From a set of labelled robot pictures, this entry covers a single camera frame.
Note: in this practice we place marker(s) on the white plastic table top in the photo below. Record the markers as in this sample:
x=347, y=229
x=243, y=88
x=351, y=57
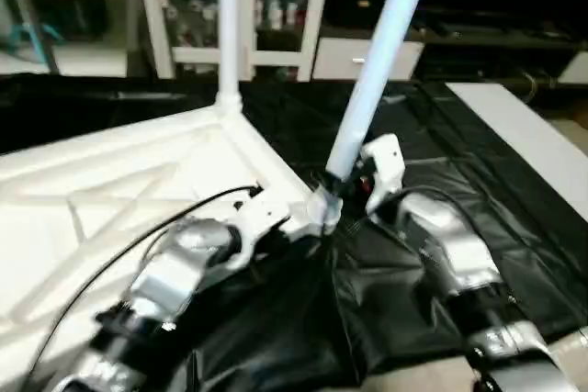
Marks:
x=92, y=190

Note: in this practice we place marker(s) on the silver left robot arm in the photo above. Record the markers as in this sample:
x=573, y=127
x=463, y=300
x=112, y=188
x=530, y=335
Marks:
x=175, y=273

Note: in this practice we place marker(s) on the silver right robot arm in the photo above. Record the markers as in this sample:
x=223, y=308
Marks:
x=450, y=254

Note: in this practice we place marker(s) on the black table mat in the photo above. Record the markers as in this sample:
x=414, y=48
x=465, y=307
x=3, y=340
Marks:
x=441, y=254

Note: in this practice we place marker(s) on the white drawer unit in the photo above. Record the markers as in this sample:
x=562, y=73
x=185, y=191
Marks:
x=367, y=60

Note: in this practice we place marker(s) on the white side table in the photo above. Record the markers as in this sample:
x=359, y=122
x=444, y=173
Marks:
x=524, y=135

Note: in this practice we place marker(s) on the black low media cabinet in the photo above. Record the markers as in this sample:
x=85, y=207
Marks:
x=496, y=48

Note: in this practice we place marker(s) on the white glass door cabinet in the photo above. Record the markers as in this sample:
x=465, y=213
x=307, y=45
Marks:
x=193, y=11

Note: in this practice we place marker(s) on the blue plastic stool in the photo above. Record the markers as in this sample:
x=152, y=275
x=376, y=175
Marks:
x=28, y=36

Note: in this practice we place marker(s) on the grey metal frame post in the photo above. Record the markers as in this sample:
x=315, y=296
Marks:
x=35, y=11

